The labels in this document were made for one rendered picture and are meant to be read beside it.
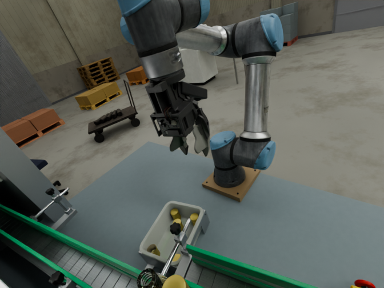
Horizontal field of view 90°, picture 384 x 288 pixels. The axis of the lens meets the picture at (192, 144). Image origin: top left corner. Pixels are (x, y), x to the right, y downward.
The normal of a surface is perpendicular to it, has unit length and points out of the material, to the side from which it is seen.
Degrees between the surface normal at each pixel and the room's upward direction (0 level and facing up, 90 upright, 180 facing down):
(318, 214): 0
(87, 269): 0
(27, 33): 90
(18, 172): 90
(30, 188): 90
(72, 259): 0
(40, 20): 90
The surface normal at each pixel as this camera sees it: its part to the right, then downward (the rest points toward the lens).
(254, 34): -0.63, 0.21
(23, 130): 0.79, 0.14
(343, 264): -0.26, -0.81
